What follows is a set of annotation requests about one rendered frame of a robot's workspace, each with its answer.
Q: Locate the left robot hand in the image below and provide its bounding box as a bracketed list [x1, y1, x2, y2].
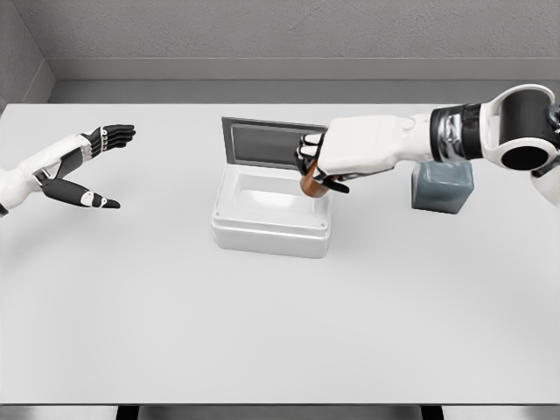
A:
[18, 123, 137, 210]

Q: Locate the brown cylindrical cup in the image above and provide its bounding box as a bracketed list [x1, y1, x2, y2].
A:
[299, 164, 330, 199]

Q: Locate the grey box lid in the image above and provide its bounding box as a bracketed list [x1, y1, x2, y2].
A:
[220, 115, 329, 172]

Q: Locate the blue-grey cube block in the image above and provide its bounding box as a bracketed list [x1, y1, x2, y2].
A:
[409, 159, 475, 214]

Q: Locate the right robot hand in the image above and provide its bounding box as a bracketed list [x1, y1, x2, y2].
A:
[294, 115, 406, 195]

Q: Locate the white open box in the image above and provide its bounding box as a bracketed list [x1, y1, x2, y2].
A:
[210, 165, 334, 260]

